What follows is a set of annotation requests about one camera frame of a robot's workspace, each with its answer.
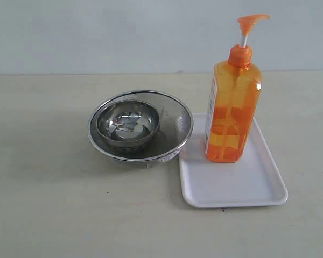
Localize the steel mesh strainer basket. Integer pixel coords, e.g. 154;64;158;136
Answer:
87;90;194;168

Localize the white rectangular plastic tray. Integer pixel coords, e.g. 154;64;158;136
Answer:
179;113;288;208

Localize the small stainless steel bowl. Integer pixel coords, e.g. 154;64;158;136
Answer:
94;100;160;148

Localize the orange dish soap pump bottle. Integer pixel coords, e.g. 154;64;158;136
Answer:
205;14;270;163

